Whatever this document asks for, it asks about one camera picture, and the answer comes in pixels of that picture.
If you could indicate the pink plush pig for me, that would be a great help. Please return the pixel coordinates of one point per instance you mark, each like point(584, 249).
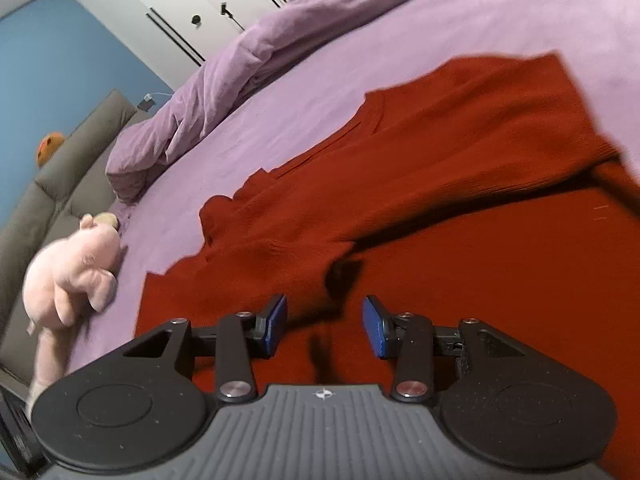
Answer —
point(75, 270)

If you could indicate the grey upholstered headboard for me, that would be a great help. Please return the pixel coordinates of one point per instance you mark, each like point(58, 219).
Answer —
point(60, 195)

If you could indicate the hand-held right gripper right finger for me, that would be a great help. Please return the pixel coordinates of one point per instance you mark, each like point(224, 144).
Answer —
point(375, 327)

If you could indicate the orange pumpkin plush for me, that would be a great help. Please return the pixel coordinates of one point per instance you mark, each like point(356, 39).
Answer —
point(49, 147)

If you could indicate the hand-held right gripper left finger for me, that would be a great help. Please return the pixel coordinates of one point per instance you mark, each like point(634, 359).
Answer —
point(274, 327)

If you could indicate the small beige plush toy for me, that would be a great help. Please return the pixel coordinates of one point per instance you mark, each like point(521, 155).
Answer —
point(107, 220)

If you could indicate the purple duvet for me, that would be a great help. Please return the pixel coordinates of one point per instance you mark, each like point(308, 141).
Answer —
point(235, 70)

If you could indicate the red knit sweater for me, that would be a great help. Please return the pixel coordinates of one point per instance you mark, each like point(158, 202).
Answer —
point(450, 200)

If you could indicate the purple bed sheet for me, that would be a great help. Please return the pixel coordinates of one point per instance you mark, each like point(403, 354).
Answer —
point(280, 125)

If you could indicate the white wardrobe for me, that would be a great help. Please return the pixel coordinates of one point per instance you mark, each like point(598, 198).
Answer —
point(210, 5)

